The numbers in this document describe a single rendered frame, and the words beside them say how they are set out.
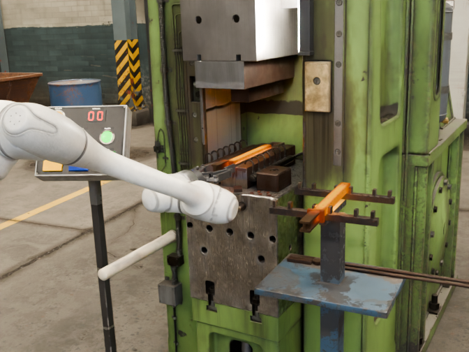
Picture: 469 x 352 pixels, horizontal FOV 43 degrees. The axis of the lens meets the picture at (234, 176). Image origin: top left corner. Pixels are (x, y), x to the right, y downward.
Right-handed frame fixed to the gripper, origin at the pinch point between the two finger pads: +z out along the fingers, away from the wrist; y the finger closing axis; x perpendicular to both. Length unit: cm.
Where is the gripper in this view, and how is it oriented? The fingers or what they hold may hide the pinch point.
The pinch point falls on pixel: (220, 168)
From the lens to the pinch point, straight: 209.9
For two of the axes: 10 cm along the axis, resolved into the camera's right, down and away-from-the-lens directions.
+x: -0.3, -9.7, -2.6
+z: 4.9, -2.4, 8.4
